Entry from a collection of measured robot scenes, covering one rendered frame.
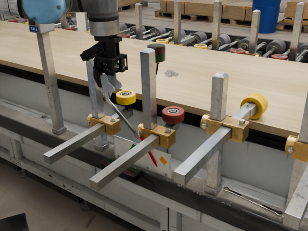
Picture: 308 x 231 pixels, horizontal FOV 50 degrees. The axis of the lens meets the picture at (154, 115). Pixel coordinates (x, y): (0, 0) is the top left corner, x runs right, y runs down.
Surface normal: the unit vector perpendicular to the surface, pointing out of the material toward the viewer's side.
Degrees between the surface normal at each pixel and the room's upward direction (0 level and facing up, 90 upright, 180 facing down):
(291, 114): 0
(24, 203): 0
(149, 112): 90
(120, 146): 90
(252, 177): 90
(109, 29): 90
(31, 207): 0
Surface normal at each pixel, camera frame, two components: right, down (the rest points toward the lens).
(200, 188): -0.03, -0.90
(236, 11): -0.64, 0.35
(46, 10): 0.11, 0.44
